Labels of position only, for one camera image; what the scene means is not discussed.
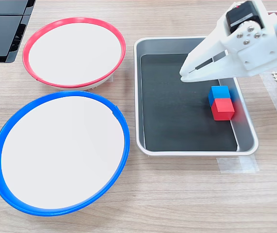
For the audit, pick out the red cube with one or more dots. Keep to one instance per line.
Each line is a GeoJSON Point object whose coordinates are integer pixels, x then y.
{"type": "Point", "coordinates": [222, 109]}

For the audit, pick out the black tray mat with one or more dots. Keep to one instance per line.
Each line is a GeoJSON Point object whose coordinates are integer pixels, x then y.
{"type": "Point", "coordinates": [172, 109]}

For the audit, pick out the steel tray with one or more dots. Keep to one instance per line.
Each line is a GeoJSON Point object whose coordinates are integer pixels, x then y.
{"type": "Point", "coordinates": [246, 136]}

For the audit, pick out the blue cube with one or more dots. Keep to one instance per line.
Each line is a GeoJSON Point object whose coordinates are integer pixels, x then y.
{"type": "Point", "coordinates": [219, 91]}

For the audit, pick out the clear tape strip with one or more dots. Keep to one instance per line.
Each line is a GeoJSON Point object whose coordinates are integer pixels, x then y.
{"type": "Point", "coordinates": [238, 164]}

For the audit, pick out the red-rimmed white plate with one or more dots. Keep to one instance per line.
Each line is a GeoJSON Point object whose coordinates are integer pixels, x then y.
{"type": "Point", "coordinates": [75, 53]}

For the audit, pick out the blue-rimmed white plate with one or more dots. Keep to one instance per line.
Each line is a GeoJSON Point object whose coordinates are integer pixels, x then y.
{"type": "Point", "coordinates": [60, 153]}

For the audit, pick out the black plastic case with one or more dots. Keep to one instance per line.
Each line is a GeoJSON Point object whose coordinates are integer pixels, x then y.
{"type": "Point", "coordinates": [0, 36]}

